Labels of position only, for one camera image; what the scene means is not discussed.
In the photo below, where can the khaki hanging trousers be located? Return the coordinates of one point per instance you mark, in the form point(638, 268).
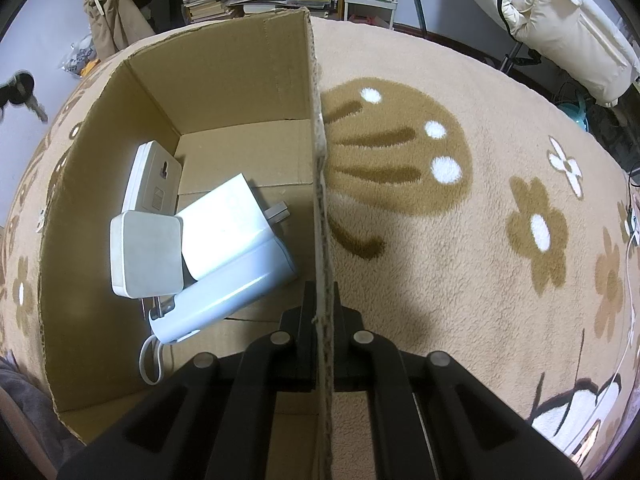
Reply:
point(115, 25)

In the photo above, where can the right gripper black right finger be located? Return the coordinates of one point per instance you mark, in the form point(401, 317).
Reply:
point(432, 419)

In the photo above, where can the white power adapter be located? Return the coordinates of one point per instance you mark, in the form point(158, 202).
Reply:
point(221, 226)

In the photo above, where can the plastic bag with snacks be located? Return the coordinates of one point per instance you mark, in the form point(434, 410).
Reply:
point(80, 58)

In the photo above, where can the white square router box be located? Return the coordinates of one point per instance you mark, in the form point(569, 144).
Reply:
point(145, 255)

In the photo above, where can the white remote control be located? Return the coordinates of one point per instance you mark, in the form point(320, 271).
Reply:
point(153, 181)

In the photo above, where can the teal fan base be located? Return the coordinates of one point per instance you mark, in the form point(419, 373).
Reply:
point(577, 112)

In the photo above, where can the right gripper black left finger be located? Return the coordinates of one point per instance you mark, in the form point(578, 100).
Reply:
point(246, 416)

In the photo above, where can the brown cardboard box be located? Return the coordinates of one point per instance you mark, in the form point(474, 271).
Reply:
point(234, 97)

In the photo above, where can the stack of books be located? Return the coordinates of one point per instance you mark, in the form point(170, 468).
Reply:
point(195, 11)

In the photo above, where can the beige patterned carpet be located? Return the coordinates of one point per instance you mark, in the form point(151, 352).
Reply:
point(465, 214)

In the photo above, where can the cream puffer coat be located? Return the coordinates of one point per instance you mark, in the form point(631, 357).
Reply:
point(575, 35)

